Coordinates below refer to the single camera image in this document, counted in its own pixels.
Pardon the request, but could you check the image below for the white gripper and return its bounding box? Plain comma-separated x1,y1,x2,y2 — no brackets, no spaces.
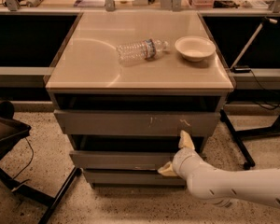
158,131,206,181

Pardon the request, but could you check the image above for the grey drawer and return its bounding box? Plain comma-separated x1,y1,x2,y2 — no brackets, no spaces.
68,136,207,171
83,170,186,186
54,110,219,136

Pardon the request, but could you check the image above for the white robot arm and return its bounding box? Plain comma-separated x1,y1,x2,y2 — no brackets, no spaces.
158,131,280,209

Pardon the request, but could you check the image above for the grey bottom drawer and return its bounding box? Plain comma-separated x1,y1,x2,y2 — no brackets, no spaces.
83,170,186,186

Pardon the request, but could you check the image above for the grey drawer cabinet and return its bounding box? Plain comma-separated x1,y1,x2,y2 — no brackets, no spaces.
45,10,235,190

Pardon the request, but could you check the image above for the grey top drawer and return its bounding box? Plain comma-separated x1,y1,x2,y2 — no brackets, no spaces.
54,110,219,136

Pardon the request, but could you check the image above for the white stick with black base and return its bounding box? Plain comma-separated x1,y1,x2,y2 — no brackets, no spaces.
230,17,278,70

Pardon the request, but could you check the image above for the black wheeled stand right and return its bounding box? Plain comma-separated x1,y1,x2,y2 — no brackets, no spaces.
220,109,280,170

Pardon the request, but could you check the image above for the white bowl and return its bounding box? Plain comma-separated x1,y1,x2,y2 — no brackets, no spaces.
175,36,216,62

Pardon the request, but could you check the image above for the clear plastic water bottle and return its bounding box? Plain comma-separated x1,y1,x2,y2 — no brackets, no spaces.
116,38,170,63

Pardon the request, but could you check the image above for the black stand left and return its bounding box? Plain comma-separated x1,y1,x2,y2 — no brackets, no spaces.
0,101,81,224

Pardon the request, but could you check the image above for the black cable on floor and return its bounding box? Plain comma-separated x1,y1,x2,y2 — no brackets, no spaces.
11,137,35,180

